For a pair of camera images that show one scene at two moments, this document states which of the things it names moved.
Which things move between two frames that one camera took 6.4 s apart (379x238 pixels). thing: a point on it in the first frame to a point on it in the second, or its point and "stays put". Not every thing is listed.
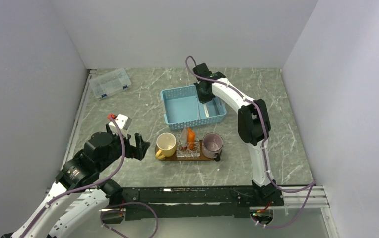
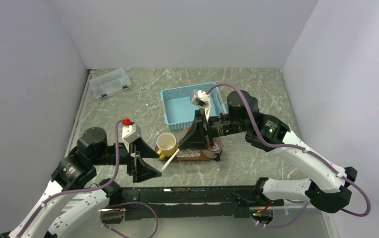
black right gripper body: x=204 y=96 to x=224 y=125
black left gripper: x=132 y=151 to x=143 y=171
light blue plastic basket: x=182 y=107 stays put
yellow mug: x=166 y=143 stays put
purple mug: x=212 y=144 stays put
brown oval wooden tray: x=173 y=157 stays put
